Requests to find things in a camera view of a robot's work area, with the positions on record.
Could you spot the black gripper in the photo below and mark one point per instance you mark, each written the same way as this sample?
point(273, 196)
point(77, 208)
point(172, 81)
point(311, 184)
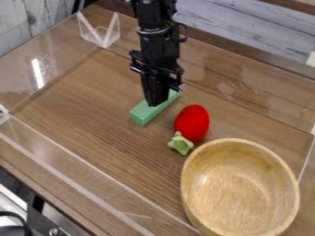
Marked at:
point(155, 63)

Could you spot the red plush strawberry toy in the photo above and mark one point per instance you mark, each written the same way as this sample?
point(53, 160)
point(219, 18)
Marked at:
point(191, 127)

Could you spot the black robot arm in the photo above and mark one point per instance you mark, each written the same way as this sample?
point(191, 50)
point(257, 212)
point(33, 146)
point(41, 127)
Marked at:
point(155, 15)

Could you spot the green rectangular block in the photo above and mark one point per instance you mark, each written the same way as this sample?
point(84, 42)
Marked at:
point(141, 113)

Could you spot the clear acrylic tray walls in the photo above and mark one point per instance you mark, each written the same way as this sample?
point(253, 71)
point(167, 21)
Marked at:
point(104, 169)

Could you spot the wooden bowl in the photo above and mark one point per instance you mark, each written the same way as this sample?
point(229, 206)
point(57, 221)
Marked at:
point(239, 190)

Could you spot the black table leg bracket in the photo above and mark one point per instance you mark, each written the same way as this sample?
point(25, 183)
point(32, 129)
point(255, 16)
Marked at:
point(47, 221)

